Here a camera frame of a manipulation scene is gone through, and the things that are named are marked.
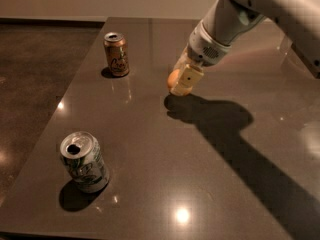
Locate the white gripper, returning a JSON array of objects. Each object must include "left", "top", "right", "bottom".
[{"left": 169, "top": 21, "right": 230, "bottom": 96}]

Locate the orange fruit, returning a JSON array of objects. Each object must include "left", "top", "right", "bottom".
[{"left": 167, "top": 69, "right": 180, "bottom": 89}]

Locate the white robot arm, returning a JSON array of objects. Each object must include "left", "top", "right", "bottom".
[{"left": 167, "top": 0, "right": 320, "bottom": 96}]

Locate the orange LaCroix soda can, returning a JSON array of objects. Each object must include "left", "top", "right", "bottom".
[{"left": 103, "top": 32, "right": 129, "bottom": 77}]

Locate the green white 7up can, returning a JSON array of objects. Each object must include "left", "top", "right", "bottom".
[{"left": 60, "top": 131, "right": 110, "bottom": 193}]

